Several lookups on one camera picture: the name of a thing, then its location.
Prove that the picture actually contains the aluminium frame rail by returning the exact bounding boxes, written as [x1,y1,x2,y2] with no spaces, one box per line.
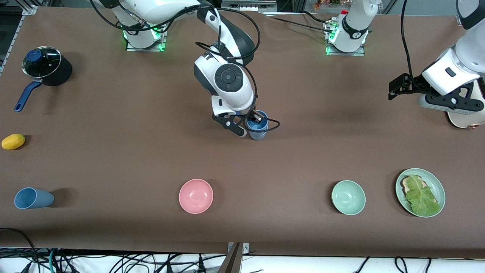
[0,4,38,76]

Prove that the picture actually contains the yellow lemon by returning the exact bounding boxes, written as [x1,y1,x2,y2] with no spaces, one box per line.
[1,133,26,151]

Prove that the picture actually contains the silver metal frame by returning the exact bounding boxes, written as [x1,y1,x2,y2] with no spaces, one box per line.
[221,0,278,13]

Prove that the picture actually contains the small metal table bracket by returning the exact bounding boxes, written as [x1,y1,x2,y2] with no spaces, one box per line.
[227,242,250,254]

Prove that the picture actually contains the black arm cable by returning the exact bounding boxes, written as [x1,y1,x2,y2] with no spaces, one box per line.
[89,0,281,133]
[400,0,417,82]

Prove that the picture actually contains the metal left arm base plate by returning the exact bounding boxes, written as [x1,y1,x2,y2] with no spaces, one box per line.
[326,19,366,56]

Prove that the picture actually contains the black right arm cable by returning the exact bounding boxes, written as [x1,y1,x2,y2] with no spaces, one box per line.
[89,0,281,133]

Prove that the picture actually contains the mint green bowl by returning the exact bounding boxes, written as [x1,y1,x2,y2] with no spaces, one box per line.
[331,180,366,216]

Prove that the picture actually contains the black pot with blue handle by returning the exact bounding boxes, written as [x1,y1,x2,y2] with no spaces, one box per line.
[14,45,73,113]

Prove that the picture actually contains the black looped cable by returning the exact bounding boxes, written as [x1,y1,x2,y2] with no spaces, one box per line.
[0,227,40,273]

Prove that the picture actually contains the dark brown pole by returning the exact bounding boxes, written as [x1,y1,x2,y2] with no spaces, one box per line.
[217,243,243,273]

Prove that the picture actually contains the black base power cable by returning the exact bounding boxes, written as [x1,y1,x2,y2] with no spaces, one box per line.
[260,11,336,35]

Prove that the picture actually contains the toast slice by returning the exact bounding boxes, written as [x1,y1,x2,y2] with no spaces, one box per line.
[401,175,438,203]

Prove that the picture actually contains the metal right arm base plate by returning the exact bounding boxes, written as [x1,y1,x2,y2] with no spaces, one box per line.
[126,23,167,52]

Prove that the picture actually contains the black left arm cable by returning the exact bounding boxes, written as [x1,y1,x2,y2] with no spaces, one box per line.
[400,0,417,82]

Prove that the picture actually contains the green lettuce leaf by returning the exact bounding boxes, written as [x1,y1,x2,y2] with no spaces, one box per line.
[405,175,442,217]

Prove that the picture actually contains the mint green plate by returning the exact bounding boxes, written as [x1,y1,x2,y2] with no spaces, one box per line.
[395,168,446,218]

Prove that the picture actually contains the blue plastic cup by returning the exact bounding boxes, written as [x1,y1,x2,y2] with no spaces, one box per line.
[14,187,55,210]
[248,127,269,141]
[246,110,269,133]

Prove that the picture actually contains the pink bowl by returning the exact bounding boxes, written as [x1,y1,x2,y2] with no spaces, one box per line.
[178,179,214,215]

